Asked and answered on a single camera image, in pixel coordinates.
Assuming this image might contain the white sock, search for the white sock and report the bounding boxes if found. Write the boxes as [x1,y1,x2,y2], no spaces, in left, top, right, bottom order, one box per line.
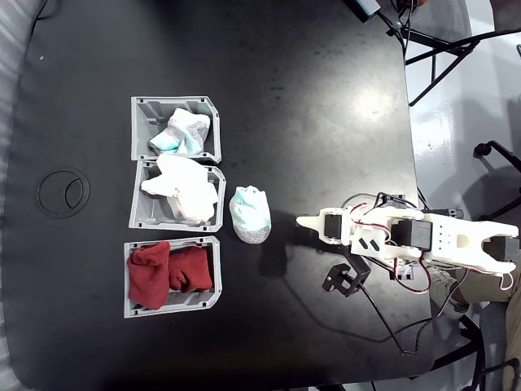
[140,153,220,224]

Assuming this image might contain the person's leg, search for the person's leg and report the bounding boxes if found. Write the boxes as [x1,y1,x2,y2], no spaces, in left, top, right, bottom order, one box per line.
[454,266,521,391]

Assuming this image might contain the grey power adapter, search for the grey power adapter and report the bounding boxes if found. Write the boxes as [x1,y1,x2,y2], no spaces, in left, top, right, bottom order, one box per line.
[344,0,383,24]

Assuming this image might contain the dark office chair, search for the dark office chair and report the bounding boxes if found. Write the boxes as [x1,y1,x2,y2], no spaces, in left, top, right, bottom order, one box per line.
[431,301,521,391]

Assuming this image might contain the person's white shoe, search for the person's white shoe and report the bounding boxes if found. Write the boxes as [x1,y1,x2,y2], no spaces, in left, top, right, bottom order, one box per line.
[427,266,471,321]

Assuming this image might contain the large red sock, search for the large red sock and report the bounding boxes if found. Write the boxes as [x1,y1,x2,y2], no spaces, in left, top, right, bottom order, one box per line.
[126,240,172,310]

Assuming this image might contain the black table clamp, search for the black table clamp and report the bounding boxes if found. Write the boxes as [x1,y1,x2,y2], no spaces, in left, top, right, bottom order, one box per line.
[422,208,465,219]

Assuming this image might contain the round black table grommet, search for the round black table grommet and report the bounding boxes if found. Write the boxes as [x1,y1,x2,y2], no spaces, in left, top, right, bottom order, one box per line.
[37,169,91,220]

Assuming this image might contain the teal and grey sock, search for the teal and grey sock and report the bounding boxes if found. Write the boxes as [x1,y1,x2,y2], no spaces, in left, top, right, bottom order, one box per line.
[228,185,273,244]
[148,108,212,156]

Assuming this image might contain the black camera cable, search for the black camera cable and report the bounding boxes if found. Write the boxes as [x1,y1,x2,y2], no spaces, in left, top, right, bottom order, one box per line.
[357,280,461,357]

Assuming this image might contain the red white servo wire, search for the red white servo wire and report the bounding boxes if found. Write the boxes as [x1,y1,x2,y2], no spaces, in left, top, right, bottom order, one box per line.
[394,260,433,294]
[344,202,383,228]

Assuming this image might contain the black camera box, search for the black camera box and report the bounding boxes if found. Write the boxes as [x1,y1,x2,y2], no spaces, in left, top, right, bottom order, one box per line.
[321,260,372,299]

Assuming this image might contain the grey plastic bin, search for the grey plastic bin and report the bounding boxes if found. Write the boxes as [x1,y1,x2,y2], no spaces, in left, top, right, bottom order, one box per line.
[128,160,227,232]
[130,95,222,164]
[123,235,223,319]

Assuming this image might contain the small red sock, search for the small red sock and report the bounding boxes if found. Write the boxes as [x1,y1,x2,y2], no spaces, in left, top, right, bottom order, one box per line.
[167,246,213,293]

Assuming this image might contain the black office chair base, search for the black office chair base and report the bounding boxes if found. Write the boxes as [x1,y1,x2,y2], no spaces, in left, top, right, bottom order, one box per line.
[471,140,521,229]

